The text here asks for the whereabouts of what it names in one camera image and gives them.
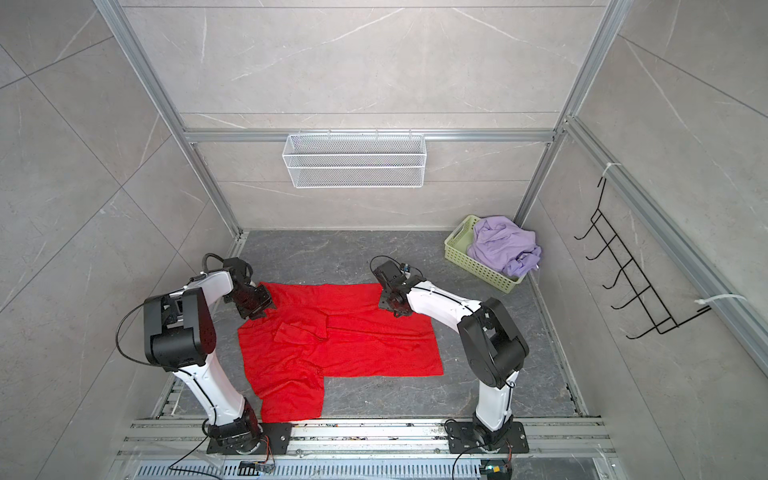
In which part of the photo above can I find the red t-shirt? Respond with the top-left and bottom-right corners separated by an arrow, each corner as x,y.
238,283 -> 444,423

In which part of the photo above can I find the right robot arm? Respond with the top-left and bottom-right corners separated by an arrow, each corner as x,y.
379,277 -> 530,451

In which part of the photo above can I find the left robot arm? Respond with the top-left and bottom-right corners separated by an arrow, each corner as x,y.
142,270 -> 266,454

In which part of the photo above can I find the green plastic basket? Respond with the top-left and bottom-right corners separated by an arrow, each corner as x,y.
444,215 -> 525,294

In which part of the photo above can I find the purple t-shirt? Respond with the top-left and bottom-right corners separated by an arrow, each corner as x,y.
467,216 -> 542,279

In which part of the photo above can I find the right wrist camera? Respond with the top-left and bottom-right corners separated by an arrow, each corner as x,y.
373,260 -> 409,289

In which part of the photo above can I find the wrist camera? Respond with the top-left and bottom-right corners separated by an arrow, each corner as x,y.
373,260 -> 409,289
222,257 -> 253,285

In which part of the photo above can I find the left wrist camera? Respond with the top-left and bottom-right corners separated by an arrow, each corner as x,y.
222,257 -> 253,285

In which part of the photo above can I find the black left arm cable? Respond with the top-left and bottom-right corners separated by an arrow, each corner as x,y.
115,251 -> 226,368

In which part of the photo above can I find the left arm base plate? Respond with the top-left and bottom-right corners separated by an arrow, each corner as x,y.
206,422 -> 293,455

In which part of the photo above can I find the white wire mesh basket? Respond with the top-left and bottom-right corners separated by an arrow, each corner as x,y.
282,133 -> 428,189

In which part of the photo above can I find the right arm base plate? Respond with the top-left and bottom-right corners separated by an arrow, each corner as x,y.
443,419 -> 530,454

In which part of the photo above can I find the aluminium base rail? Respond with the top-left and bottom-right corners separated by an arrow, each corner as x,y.
106,417 -> 627,479

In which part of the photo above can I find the black wire hook rack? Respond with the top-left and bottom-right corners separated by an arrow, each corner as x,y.
574,178 -> 713,340

